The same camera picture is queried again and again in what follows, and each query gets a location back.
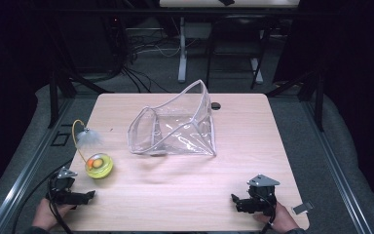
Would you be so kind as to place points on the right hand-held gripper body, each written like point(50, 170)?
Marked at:
point(262, 195)

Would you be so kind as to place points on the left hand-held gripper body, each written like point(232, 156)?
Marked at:
point(61, 187)

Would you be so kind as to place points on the person's right hand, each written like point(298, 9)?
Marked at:
point(280, 219)

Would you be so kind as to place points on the person's left hand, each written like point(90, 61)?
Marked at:
point(47, 215)

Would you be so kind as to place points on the yellow-green feather cat toy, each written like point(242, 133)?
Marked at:
point(99, 165)

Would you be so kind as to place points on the grey metal clip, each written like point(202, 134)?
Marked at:
point(302, 208)

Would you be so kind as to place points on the clear plastic zipper bag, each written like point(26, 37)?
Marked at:
point(175, 130)

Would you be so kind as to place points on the black table grommet hole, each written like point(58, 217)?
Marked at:
point(215, 106)

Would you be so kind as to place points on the black metal stand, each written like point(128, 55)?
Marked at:
point(308, 91)
point(61, 74)

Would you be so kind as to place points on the black chair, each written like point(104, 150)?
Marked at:
point(237, 35)

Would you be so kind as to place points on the white desk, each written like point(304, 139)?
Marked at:
point(227, 3)

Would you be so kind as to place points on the grey aluminium rail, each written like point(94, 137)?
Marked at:
point(334, 162)
point(26, 165)

